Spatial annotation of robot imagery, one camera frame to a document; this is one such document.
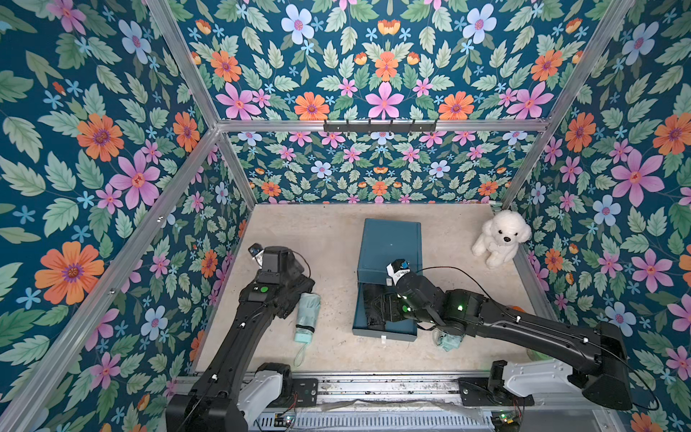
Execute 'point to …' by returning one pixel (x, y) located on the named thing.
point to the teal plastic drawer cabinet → (380, 243)
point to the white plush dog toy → (500, 237)
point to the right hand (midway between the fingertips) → (379, 302)
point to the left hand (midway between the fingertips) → (295, 261)
